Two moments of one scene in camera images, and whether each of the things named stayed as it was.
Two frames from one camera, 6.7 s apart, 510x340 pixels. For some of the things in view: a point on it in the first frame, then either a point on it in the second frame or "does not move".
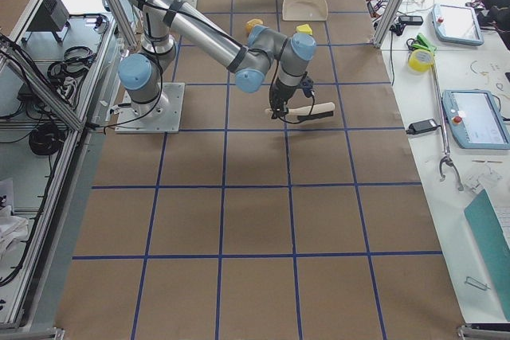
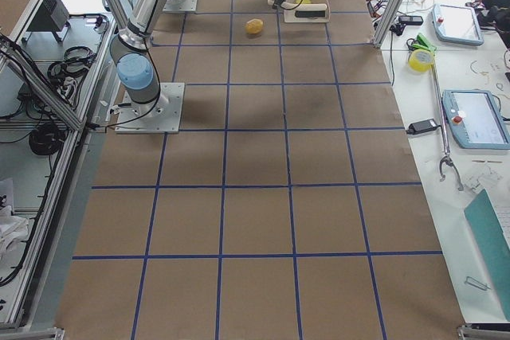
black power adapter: [417, 127] does not move
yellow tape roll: [420, 60] does not move
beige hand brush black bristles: [311, 111] → [304, 10]
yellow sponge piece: [304, 28] → [305, 1]
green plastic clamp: [421, 42] does not move
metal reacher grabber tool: [447, 161] does not move
